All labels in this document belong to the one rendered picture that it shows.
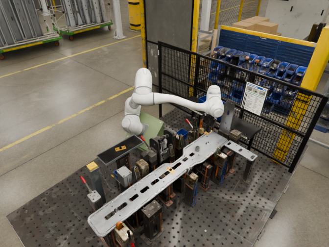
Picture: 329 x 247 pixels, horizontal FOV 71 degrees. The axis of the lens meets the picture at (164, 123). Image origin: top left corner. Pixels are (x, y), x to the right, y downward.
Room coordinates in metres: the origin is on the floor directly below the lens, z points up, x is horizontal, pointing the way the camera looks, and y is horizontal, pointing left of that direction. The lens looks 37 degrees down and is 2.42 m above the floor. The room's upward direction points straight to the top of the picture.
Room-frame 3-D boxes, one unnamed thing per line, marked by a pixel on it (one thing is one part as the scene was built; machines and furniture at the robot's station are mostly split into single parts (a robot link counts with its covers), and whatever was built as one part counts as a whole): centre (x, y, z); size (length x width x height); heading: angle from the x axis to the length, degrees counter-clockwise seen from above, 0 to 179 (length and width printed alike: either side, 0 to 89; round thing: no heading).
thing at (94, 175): (1.17, 0.54, 0.92); 0.08 x 0.08 x 0.44; 44
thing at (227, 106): (1.76, -0.59, 1.17); 0.12 x 0.01 x 0.34; 44
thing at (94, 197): (0.98, 0.49, 0.88); 0.11 x 0.10 x 0.36; 44
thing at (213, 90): (1.58, -0.39, 1.51); 0.13 x 0.11 x 0.16; 179
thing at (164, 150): (1.49, 0.02, 0.94); 0.18 x 0.13 x 0.49; 134
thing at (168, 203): (1.21, 0.01, 0.84); 0.17 x 0.06 x 0.29; 44
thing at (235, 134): (1.69, -0.67, 0.88); 0.08 x 0.08 x 0.36; 44
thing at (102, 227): (1.25, -0.04, 1.00); 1.38 x 0.22 x 0.02; 134
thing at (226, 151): (1.51, -0.57, 0.84); 0.11 x 0.10 x 0.28; 44
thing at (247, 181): (1.42, -0.76, 0.84); 0.11 x 0.06 x 0.29; 44
